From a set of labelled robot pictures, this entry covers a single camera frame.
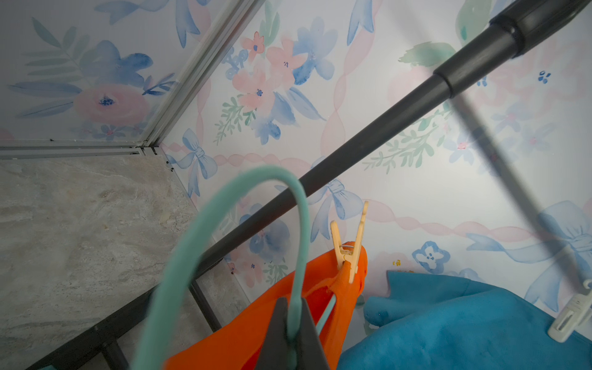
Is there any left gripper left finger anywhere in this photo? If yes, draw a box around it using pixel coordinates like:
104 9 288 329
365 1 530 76
255 298 288 370

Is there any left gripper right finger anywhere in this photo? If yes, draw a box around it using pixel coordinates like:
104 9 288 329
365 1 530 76
298 298 330 370

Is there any orange t-shirt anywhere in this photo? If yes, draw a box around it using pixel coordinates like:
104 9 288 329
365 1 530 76
164 249 368 369

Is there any beige clothespin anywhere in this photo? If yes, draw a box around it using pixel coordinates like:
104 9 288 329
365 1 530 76
330 201 369 285

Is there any teal t-shirt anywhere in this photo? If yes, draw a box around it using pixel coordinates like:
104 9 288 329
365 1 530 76
338 271 591 369

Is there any white clothespin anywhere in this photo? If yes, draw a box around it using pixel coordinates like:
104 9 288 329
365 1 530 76
547 279 591 343

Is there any black clothes rack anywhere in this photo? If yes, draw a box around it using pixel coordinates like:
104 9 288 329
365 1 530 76
27 1 591 369

